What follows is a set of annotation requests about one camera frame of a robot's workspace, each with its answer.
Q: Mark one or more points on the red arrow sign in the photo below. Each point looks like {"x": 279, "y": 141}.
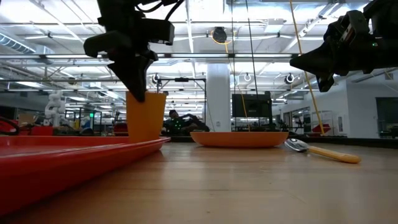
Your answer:
{"x": 321, "y": 128}

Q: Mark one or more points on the orange plastic plate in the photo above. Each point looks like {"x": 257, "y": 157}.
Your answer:
{"x": 239, "y": 139}

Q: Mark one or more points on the black metal frame stand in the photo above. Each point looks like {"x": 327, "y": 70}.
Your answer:
{"x": 182, "y": 80}

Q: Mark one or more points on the person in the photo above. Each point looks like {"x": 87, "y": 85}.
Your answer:
{"x": 182, "y": 123}

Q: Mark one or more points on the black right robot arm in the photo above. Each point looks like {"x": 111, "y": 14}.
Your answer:
{"x": 384, "y": 7}

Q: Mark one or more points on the white square pillar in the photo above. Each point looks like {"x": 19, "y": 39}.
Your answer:
{"x": 218, "y": 99}

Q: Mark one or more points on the black monitor on stand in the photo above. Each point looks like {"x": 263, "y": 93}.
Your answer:
{"x": 252, "y": 105}

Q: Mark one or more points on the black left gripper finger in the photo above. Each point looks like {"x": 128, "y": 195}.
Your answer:
{"x": 119, "y": 71}
{"x": 138, "y": 84}

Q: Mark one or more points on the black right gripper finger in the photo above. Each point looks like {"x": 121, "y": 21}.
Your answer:
{"x": 309, "y": 62}
{"x": 326, "y": 82}

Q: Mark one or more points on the orange plastic cup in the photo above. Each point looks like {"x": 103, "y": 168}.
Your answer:
{"x": 146, "y": 118}

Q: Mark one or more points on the red plastic tray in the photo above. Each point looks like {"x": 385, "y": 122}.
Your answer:
{"x": 62, "y": 165}

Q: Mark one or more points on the white robot figure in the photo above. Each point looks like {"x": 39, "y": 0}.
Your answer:
{"x": 55, "y": 107}

